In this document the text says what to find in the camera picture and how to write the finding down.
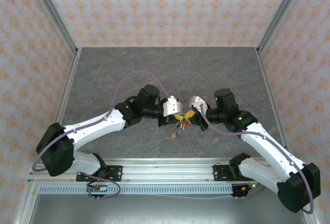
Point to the right aluminium frame post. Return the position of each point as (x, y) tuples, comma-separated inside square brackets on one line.
[(281, 10)]

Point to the grey metal shelf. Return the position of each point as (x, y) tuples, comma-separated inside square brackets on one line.
[(167, 211)]

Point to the left aluminium frame post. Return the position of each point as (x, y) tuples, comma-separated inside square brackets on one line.
[(52, 10)]

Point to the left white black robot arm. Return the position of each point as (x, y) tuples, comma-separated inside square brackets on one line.
[(98, 128)]

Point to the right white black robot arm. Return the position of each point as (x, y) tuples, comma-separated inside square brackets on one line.
[(268, 149)]

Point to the round disc keyring with loops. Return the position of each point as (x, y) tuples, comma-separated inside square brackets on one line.
[(178, 128)]

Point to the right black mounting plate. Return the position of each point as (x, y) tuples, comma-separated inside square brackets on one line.
[(219, 172)]

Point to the aluminium table side rail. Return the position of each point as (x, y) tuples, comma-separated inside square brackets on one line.
[(266, 79), (66, 92)]

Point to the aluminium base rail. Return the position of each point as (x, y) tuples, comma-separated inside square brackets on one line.
[(167, 170)]

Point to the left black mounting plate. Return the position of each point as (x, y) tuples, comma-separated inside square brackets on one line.
[(116, 171)]

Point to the black mounting plate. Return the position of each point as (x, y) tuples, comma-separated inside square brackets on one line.
[(116, 171), (219, 172)]

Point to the right aluminium table side rail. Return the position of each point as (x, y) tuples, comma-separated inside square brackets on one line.
[(266, 79)]

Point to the aluminium frame post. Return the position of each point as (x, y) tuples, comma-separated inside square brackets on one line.
[(52, 10), (281, 10)]

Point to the left aluminium table side rail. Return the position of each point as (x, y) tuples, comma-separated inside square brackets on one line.
[(66, 92)]

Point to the left small controller board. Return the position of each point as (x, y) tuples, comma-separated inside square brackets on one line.
[(99, 188)]

